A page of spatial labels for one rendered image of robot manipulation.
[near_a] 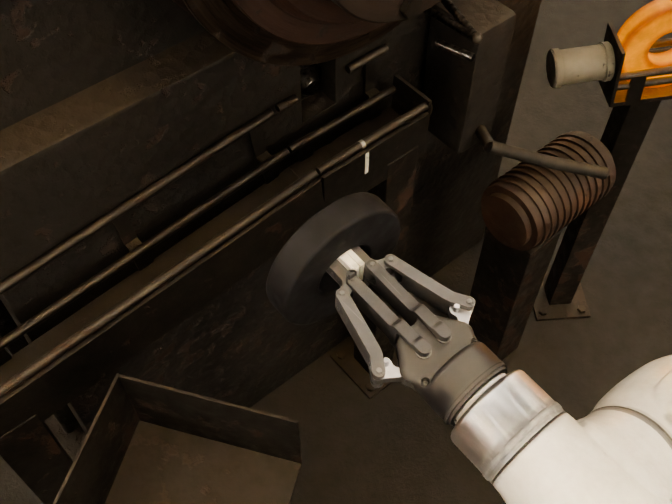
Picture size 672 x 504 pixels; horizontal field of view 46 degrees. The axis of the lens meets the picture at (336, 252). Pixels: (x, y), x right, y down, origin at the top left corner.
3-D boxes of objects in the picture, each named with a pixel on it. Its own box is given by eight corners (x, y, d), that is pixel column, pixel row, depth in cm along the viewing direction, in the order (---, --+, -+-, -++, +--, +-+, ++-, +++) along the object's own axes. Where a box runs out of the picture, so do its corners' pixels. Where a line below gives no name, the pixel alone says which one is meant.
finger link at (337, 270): (364, 294, 77) (340, 311, 76) (331, 260, 79) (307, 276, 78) (364, 286, 75) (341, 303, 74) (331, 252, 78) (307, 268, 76)
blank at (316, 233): (252, 255, 72) (275, 279, 70) (381, 163, 76) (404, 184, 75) (273, 326, 85) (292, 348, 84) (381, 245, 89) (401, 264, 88)
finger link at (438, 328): (442, 341, 71) (454, 333, 72) (364, 259, 76) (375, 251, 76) (436, 360, 74) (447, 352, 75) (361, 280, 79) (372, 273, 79)
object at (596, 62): (544, 70, 125) (548, 40, 120) (600, 63, 125) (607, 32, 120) (553, 96, 122) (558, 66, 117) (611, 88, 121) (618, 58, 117)
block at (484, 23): (412, 121, 129) (425, -3, 110) (447, 100, 132) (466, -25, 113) (458, 158, 124) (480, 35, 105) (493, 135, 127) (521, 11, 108)
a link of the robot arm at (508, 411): (550, 434, 73) (503, 388, 76) (578, 395, 66) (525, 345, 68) (481, 496, 70) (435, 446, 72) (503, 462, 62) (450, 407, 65)
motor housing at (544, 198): (443, 340, 169) (480, 172, 126) (513, 285, 177) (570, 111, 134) (487, 382, 163) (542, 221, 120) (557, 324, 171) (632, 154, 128)
